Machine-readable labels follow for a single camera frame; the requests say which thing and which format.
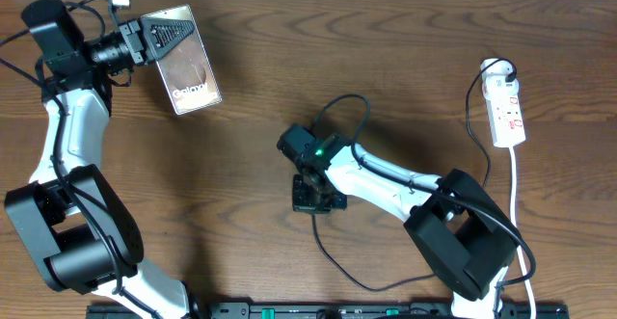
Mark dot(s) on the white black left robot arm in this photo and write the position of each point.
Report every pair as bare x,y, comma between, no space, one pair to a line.
79,234

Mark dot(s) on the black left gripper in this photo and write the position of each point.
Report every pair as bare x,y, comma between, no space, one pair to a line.
138,47

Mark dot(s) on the white power strip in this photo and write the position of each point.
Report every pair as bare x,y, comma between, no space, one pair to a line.
504,111

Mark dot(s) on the white usb charger adapter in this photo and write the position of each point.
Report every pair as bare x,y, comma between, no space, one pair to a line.
496,71

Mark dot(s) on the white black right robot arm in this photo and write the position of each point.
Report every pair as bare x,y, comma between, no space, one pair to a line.
464,237

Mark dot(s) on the Galaxy smartphone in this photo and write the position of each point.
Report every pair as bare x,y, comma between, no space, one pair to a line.
186,71

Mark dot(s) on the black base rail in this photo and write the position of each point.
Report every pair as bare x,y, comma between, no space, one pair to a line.
236,310

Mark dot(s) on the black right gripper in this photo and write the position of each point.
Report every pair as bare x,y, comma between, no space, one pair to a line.
302,203

